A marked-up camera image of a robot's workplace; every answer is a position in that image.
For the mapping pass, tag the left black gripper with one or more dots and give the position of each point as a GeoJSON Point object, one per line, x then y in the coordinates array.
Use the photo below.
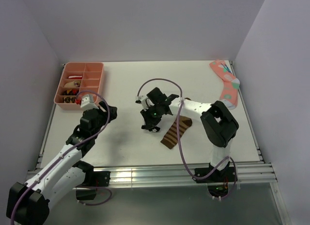
{"type": "Point", "coordinates": [104, 114]}

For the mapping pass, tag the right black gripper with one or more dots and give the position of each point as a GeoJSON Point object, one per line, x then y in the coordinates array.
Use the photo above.
{"type": "Point", "coordinates": [149, 123]}

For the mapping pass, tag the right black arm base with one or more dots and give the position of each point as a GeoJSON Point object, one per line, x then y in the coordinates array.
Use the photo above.
{"type": "Point", "coordinates": [220, 182]}

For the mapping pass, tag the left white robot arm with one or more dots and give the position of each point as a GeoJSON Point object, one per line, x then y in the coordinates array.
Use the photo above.
{"type": "Point", "coordinates": [30, 203]}

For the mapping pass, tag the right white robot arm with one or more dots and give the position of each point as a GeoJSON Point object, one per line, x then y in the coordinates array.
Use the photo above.
{"type": "Point", "coordinates": [219, 124]}

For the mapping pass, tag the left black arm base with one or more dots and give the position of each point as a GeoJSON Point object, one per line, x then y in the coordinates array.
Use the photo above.
{"type": "Point", "coordinates": [96, 183]}

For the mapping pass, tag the beige rolled sock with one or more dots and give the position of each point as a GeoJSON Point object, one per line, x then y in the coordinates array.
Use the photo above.
{"type": "Point", "coordinates": [72, 84]}

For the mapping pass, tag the pink divided organizer tray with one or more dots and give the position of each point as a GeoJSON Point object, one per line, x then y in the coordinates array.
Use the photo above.
{"type": "Point", "coordinates": [80, 85]}

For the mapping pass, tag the brown argyle rolled sock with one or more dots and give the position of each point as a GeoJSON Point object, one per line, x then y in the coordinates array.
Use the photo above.
{"type": "Point", "coordinates": [69, 100]}

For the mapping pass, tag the dark argyle rolled sock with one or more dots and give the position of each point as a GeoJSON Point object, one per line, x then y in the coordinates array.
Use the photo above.
{"type": "Point", "coordinates": [70, 92]}

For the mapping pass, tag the red white rolled sock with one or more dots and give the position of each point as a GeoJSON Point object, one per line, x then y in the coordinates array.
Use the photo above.
{"type": "Point", "coordinates": [75, 77]}

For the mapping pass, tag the pink patterned sock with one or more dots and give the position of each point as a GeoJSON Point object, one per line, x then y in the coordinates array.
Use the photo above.
{"type": "Point", "coordinates": [231, 84]}

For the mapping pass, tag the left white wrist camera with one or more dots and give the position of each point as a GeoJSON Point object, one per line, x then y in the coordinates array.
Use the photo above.
{"type": "Point", "coordinates": [86, 102]}

